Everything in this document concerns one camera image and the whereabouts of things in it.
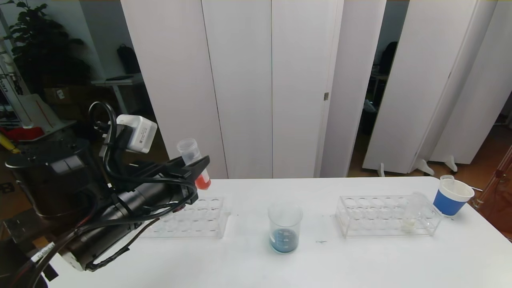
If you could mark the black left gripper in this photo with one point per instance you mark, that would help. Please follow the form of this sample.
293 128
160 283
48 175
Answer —
185 175

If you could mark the test tube with red liquid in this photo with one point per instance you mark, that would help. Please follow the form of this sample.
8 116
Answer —
446 180
203 183

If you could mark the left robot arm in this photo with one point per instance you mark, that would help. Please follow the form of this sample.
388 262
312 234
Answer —
60 180

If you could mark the clear plastic test tube rack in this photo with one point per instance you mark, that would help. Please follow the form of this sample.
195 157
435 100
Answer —
200 224
380 224

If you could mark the clear glass beaker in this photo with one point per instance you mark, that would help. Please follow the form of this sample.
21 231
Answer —
284 242

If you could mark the test tube with pale liquid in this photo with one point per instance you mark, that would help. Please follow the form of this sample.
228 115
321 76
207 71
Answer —
408 224

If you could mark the white standing desk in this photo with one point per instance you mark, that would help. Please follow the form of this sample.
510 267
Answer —
116 82

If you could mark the white folding partition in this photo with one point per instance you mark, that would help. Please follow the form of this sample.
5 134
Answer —
420 80
260 80

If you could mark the black backpack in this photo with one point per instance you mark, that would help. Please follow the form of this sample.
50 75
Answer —
128 60

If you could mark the brown cardboard box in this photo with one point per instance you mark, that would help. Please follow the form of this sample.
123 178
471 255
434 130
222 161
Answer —
60 96

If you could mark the white machine base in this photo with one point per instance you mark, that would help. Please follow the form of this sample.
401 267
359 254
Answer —
40 116

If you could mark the red box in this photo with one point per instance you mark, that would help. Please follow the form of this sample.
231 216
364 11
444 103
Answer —
22 134

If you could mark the black floor outlet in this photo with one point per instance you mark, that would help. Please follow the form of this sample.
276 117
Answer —
3 188

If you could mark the dark green potted plant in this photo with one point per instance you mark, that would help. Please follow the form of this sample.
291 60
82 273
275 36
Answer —
40 52

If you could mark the black office chair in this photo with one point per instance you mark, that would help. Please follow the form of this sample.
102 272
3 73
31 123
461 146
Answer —
387 56

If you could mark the blue white paper cup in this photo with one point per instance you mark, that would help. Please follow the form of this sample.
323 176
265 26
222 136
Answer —
448 202

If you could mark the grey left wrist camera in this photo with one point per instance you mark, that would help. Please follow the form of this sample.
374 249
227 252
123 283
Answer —
138 134

